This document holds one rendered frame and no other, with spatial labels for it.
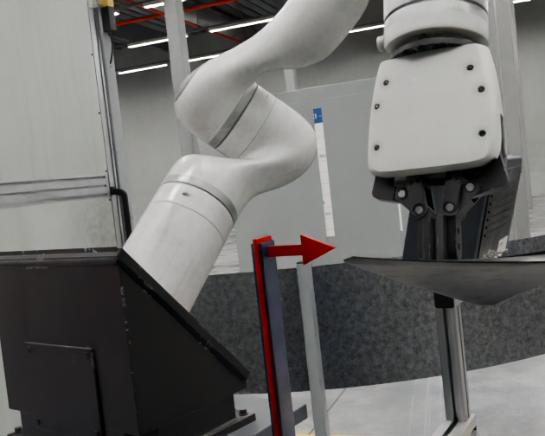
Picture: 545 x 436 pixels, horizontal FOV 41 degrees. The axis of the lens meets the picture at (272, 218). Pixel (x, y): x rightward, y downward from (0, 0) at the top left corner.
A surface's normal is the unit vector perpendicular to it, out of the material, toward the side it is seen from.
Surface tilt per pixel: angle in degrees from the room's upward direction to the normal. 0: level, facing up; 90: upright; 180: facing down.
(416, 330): 90
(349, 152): 90
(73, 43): 90
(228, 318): 90
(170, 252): 64
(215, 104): 109
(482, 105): 71
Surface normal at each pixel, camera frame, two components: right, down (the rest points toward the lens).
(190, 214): 0.31, -0.43
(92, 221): 0.87, -0.07
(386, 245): -0.34, 0.09
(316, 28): 0.03, 0.41
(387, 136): -0.55, -0.21
